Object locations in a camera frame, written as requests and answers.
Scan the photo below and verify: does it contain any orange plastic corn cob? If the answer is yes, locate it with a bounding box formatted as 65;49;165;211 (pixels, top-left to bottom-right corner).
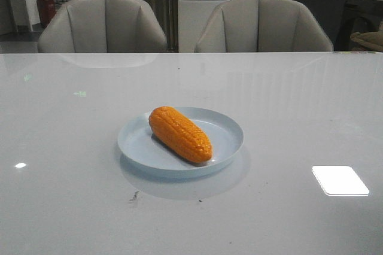
148;106;213;163

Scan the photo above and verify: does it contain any light blue round plate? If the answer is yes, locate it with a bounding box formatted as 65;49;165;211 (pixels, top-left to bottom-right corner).
117;107;244;179

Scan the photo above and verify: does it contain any right beige upholstered chair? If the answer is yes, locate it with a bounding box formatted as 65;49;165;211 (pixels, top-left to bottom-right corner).
195;0;333;53

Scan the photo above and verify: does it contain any beige upholstered chair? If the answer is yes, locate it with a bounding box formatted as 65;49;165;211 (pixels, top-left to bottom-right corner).
195;0;333;53
38;0;167;53

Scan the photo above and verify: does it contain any left beige upholstered chair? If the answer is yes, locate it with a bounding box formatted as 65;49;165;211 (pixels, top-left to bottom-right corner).
38;0;167;53

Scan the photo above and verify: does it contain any red trash bin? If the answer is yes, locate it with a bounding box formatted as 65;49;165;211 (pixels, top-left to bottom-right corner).
37;0;56;28

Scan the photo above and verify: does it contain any beige seat cushion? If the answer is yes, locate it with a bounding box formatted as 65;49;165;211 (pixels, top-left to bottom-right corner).
350;31;383;52

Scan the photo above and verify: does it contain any dark wooden side chair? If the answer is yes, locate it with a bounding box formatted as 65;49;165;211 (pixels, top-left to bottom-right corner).
334;0;382;51

